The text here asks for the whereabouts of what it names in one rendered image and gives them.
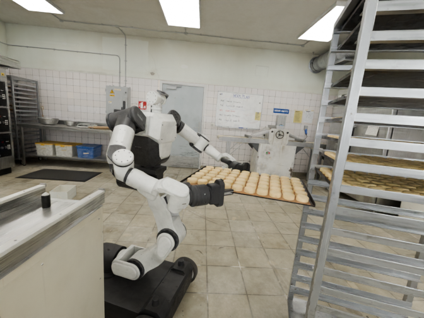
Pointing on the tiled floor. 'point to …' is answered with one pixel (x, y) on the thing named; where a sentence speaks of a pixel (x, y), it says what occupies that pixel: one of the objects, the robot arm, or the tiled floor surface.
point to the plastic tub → (64, 192)
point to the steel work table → (61, 130)
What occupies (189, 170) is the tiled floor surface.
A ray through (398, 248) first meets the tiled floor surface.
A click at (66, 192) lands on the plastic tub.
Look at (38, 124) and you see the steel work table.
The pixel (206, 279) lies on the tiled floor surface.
